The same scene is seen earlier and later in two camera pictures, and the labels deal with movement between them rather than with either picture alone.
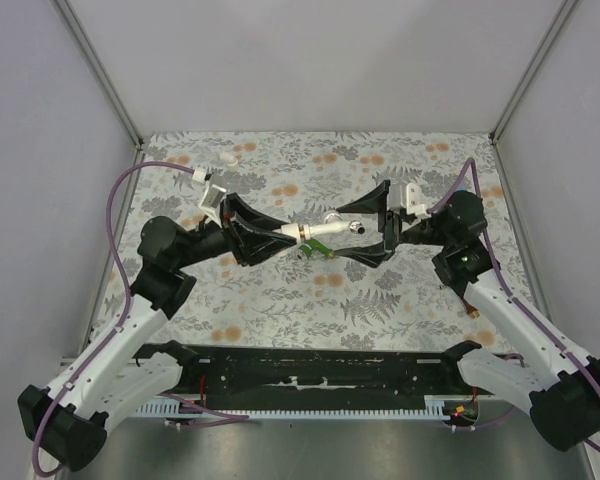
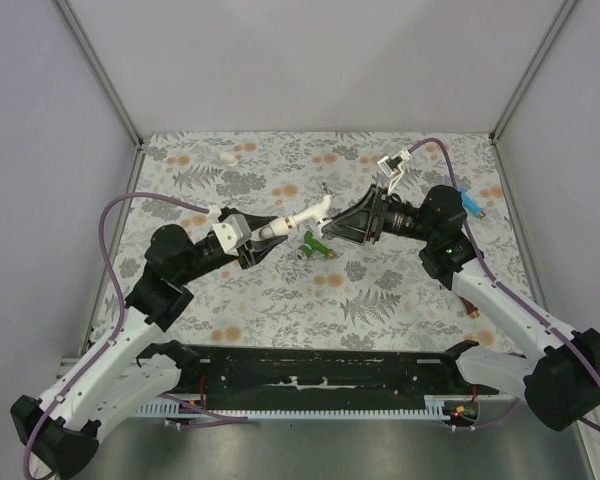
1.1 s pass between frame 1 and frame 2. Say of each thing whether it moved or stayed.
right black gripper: moved
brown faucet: stayed
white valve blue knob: moved
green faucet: stayed
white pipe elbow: stayed
